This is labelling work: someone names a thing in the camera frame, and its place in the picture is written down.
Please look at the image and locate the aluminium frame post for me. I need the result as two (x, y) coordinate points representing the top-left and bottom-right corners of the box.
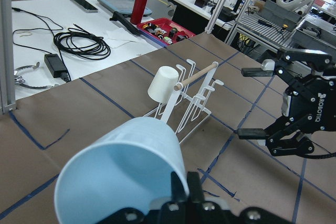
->
(1, 0), (16, 114)

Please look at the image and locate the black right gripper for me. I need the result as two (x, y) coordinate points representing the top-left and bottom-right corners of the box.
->
(237, 48), (335, 157)

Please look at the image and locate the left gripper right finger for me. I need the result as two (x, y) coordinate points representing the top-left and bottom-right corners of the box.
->
(186, 172), (289, 223)

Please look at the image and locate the light blue plastic cup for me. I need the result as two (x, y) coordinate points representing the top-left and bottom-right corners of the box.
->
(54, 117), (189, 223)

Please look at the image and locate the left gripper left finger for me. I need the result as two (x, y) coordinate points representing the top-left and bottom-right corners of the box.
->
(149, 172), (187, 223)

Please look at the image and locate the black power adapter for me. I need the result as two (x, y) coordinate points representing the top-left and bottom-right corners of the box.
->
(44, 54), (68, 79)

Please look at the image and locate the white wire cup rack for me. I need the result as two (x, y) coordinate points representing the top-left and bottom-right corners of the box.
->
(145, 59), (224, 143)

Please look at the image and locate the blue teach pendant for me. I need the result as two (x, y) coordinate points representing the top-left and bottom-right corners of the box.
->
(97, 0), (153, 17)

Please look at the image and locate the red plastic parts tray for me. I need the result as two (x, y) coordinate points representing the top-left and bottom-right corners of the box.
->
(137, 18), (195, 47)

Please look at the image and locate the red thermos bottle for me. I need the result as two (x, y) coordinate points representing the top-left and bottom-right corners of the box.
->
(130, 0), (148, 25)

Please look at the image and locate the coiled black cable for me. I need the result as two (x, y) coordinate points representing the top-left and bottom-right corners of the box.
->
(52, 23), (112, 59)

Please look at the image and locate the white plastic cup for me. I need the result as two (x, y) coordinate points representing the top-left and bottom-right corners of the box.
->
(148, 66), (179, 103)

